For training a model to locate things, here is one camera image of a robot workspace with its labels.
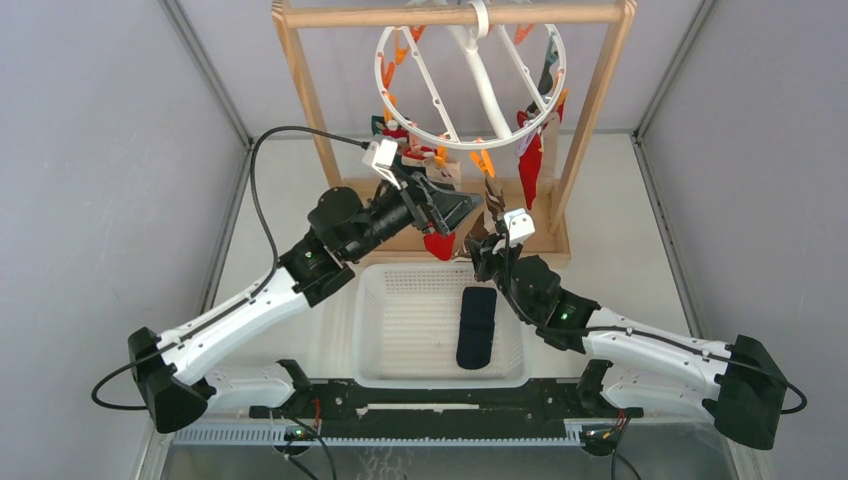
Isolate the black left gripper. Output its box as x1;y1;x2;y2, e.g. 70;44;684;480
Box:
345;163;481;263

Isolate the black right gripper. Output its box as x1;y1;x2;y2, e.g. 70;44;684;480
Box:
468;234;533;324

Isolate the brown striped sock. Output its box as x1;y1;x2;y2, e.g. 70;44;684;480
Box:
457;175;506;259

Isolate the navy sock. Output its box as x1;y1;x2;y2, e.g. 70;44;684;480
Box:
456;287;497;370

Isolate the red sock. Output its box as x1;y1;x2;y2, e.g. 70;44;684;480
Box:
516;122;546;210
422;158;465;262

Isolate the white perforated plastic basket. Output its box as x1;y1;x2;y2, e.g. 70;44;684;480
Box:
351;263;531;389

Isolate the beige reindeer sock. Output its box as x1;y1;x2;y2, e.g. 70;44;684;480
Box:
539;89;568;185

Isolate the white round clip hanger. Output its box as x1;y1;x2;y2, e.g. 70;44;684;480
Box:
374;1;567;150

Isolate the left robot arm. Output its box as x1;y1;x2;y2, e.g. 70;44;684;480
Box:
127;173;483;433

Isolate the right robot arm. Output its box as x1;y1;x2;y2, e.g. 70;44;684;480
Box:
465;234;807;451

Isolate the wooden hanger stand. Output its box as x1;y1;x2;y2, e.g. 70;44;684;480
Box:
271;1;637;263

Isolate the dark green sock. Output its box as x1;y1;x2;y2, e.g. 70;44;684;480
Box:
370;115;404;138

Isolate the black grey sock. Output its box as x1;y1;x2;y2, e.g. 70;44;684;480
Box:
537;38;559;100

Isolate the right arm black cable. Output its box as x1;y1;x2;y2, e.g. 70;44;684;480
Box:
496;221;808;416

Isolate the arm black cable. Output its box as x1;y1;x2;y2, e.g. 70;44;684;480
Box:
496;221;808;416
90;125;371;412

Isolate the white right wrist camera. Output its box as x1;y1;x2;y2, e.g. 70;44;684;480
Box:
493;208;535;253

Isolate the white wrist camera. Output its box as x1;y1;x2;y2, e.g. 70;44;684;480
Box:
493;208;535;253
362;137;401;190

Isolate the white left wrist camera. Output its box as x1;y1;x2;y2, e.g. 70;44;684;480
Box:
362;137;401;190

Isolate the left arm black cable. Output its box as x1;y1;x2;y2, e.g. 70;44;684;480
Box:
90;125;371;412

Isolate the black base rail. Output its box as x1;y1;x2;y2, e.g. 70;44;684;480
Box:
248;378;621;441

